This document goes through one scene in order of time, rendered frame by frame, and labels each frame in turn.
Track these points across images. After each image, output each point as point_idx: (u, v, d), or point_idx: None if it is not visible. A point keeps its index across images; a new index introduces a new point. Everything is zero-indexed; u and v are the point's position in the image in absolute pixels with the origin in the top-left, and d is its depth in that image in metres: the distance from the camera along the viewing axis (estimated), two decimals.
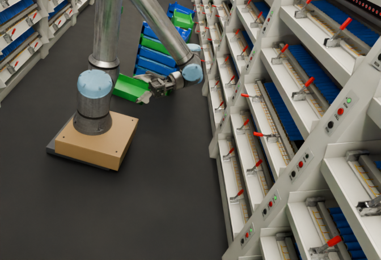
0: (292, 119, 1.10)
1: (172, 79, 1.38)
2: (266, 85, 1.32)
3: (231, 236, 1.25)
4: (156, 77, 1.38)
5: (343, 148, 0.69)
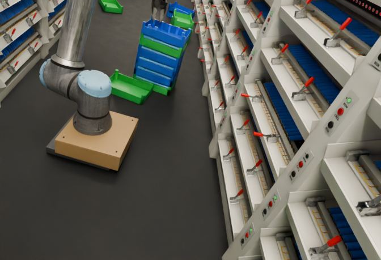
0: (292, 119, 1.10)
1: None
2: (266, 85, 1.32)
3: (231, 236, 1.25)
4: None
5: (343, 148, 0.69)
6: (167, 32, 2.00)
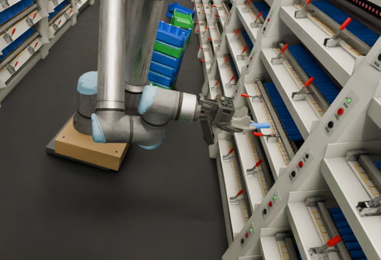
0: (292, 119, 1.10)
1: (199, 110, 0.84)
2: (266, 85, 1.32)
3: (231, 236, 1.25)
4: (215, 126, 0.87)
5: (343, 148, 0.69)
6: (167, 32, 2.00)
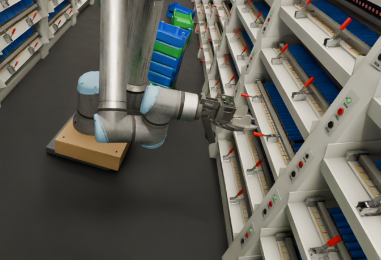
0: (292, 119, 1.10)
1: (200, 109, 0.85)
2: (266, 85, 1.32)
3: (231, 236, 1.25)
4: (216, 124, 0.88)
5: (343, 148, 0.69)
6: None
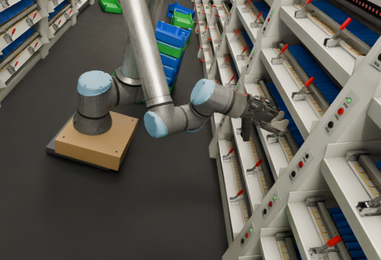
0: None
1: (247, 108, 0.92)
2: (269, 85, 1.32)
3: (231, 236, 1.25)
4: (257, 124, 0.95)
5: (343, 148, 0.69)
6: None
